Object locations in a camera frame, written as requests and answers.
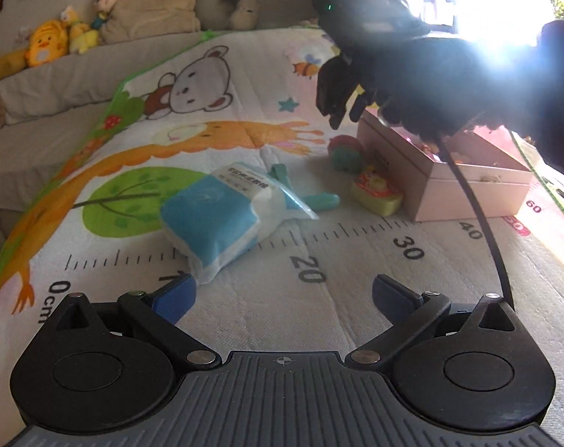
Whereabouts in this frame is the blue white cotton pad pack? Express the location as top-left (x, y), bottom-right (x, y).
top-left (160, 162), bottom-right (317, 285)

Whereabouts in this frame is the colourful cartoon play mat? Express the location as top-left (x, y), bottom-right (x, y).
top-left (0, 27), bottom-right (564, 446)

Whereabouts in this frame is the beige pillow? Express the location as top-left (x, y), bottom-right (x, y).
top-left (100, 0), bottom-right (201, 44)

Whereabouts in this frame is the black cable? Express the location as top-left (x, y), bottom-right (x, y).
top-left (432, 132), bottom-right (517, 311)

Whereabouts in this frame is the yellow duck plush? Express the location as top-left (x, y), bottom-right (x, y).
top-left (0, 20), bottom-right (69, 80)

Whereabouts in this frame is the yellow orange toy block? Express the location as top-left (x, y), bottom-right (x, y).
top-left (351, 165), bottom-right (403, 217)

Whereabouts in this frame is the small doll plush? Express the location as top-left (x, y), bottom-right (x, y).
top-left (91, 0), bottom-right (117, 30)

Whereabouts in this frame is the pink cardboard box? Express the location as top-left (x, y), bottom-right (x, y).
top-left (357, 112), bottom-right (533, 222)

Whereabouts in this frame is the small yellow plush toy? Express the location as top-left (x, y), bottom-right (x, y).
top-left (60, 5), bottom-right (99, 54)

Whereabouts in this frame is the teal plastic toy clip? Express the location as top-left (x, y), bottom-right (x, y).
top-left (268, 164), bottom-right (340, 212)

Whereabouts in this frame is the beige sofa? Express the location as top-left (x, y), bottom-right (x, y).
top-left (0, 34), bottom-right (201, 248)

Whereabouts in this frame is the red green toy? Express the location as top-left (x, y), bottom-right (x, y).
top-left (327, 134), bottom-right (365, 174)

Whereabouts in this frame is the grey neck pillow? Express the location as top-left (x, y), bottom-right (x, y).
top-left (195, 0), bottom-right (260, 31)

